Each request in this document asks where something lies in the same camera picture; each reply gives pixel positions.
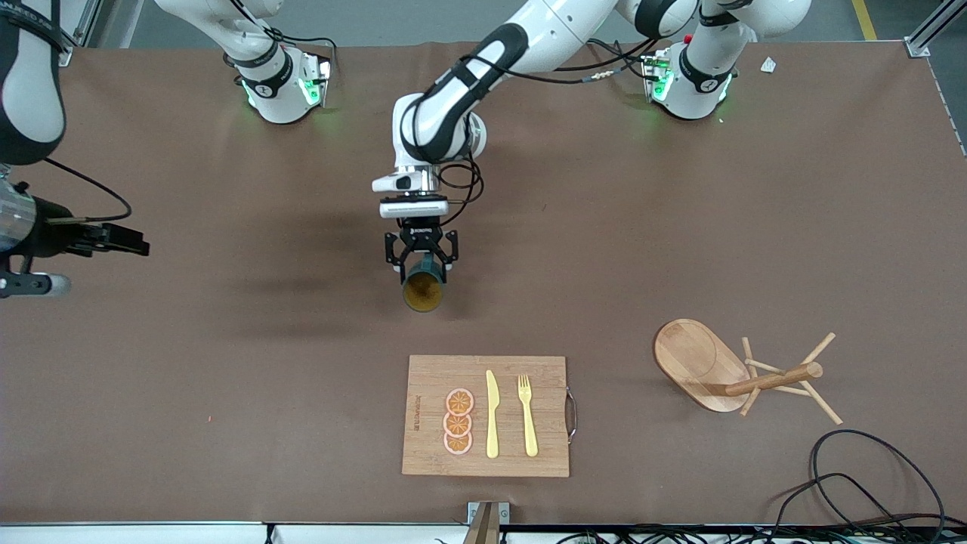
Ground teal cup yellow inside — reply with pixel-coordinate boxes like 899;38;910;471
400;253;448;314

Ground yellow plastic knife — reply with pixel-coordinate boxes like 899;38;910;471
485;369;501;459

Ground wooden cutting board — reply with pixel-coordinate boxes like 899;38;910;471
401;354;579;478

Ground yellow plastic fork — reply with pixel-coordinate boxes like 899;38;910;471
517;374;539;458

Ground wooden mug tree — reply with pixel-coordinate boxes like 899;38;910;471
653;318;844;426

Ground aluminium frame profile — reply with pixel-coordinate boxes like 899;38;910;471
904;0;967;59
59;0;103;67

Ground black right arm base cable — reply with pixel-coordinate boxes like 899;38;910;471
261;26;338;84

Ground black arm base cable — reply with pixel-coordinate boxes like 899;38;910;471
261;26;338;84
529;38;658;85

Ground black left arm base cable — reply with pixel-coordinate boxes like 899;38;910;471
529;38;658;85

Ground aluminium camera post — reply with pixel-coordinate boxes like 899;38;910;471
462;501;511;544

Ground aluminium table edge rail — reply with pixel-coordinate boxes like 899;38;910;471
0;520;967;544

